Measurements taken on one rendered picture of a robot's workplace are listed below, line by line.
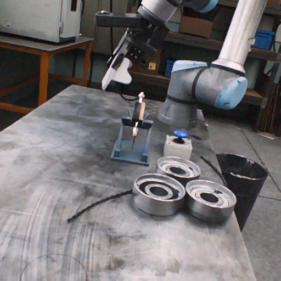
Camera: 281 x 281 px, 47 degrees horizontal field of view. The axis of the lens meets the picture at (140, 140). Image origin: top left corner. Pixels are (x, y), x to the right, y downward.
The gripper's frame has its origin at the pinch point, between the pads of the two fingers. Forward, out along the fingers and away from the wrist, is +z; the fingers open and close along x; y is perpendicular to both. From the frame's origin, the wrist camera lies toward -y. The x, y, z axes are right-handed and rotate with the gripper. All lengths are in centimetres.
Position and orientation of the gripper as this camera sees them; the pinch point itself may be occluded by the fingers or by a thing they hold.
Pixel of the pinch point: (102, 78)
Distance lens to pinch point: 85.4
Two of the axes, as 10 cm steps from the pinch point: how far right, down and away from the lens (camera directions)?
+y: 8.4, 4.7, 2.9
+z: -5.5, 7.2, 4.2
